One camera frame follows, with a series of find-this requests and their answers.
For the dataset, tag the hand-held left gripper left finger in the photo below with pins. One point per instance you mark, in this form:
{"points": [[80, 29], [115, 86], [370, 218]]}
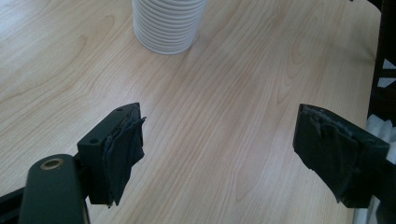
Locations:
{"points": [[106, 155]]}

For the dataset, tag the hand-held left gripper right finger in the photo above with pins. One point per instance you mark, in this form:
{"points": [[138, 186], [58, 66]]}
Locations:
{"points": [[336, 155]]}

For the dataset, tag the stack of white paper cups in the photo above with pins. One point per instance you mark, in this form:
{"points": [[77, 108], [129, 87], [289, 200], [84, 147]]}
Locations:
{"points": [[168, 28]]}

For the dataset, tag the black upright metal stand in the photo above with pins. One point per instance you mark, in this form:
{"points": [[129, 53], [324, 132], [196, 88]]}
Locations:
{"points": [[384, 96]]}

